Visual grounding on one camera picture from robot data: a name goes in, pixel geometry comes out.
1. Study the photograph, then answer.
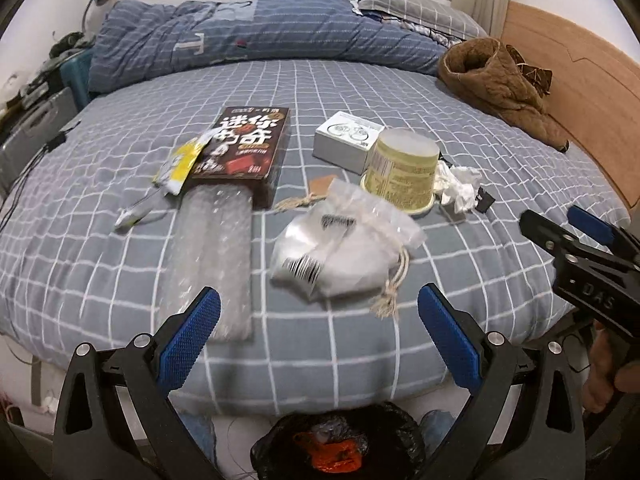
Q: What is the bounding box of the yellow-green paper cup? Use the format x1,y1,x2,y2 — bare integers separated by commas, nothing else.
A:
360,128,441,216

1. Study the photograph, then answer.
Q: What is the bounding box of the clear bubble wrap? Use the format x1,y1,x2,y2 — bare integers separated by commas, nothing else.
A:
165,182,256,343

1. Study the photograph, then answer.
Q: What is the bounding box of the grey checked pillow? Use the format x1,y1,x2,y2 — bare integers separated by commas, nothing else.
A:
350,0,488,41

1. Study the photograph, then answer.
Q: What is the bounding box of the black trash bag bin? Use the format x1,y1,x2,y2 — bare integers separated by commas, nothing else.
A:
250,400,426,480

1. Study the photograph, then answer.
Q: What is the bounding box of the crumpled white tissue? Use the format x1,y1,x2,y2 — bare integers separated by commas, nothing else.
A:
435,160,483,213

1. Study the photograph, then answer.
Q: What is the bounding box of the orange crumpled wrapper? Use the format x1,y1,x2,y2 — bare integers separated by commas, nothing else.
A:
292,430,371,476

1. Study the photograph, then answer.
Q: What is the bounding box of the brown paper tag with twine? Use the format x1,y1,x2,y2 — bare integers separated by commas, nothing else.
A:
272,175,336,213

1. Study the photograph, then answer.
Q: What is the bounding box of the blue plastic item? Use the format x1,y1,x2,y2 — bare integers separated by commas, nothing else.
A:
420,410,457,442
177,410,217,463

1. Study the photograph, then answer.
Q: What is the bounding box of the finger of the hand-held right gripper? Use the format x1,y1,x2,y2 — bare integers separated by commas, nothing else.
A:
567,206,640,267
520,210,583,267

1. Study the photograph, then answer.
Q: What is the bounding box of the black adapter with cable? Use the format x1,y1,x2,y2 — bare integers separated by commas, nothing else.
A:
0,120,83,231

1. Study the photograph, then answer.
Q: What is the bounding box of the brown cookie box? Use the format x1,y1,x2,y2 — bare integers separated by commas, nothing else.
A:
187,106,292,211

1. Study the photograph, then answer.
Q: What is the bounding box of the dark desk clutter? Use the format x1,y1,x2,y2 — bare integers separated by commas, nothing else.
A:
49,31,92,60

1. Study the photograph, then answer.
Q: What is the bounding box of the grey suitcase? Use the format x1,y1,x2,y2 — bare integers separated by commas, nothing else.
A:
0,87,83,196

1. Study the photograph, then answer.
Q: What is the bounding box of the brown fleece jacket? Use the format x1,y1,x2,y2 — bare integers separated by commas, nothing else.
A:
437,37,571,153

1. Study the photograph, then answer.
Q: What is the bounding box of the grey checked bed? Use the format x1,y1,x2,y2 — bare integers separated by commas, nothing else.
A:
0,57,631,416

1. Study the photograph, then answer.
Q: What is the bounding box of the yellow snack wrapper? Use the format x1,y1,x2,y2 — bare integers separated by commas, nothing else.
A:
114,130,216,233

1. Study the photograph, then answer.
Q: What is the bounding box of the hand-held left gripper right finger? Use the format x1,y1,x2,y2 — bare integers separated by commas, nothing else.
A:
417,282,586,480

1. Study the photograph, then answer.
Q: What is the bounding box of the small white box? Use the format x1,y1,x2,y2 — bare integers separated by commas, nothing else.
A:
312,110,386,173

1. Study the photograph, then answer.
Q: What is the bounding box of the translucent drawstring pouch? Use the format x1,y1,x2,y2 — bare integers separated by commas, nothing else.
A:
322,180,426,318

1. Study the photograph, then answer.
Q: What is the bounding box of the wooden headboard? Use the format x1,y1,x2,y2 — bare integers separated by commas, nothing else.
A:
500,0,640,211

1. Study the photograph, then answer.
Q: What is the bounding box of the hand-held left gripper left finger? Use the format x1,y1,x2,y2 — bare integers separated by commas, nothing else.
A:
52,286,223,480

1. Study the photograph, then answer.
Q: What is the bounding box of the blue striped quilt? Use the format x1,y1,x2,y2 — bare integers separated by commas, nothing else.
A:
87,0,451,95

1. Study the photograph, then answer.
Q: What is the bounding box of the person's right hand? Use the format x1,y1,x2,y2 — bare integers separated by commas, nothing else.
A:
582,320,640,413

